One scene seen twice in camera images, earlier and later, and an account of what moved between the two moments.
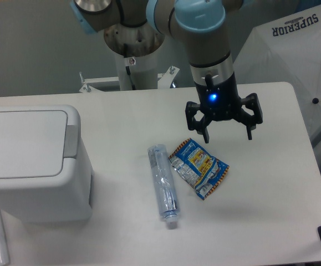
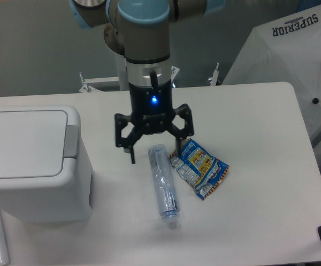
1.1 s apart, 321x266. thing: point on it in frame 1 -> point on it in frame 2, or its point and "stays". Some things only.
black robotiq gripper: [220, 101] -> [152, 111]
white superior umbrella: [301, 49] stays
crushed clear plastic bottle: [164, 184] stays
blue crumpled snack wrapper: [198, 167] stays
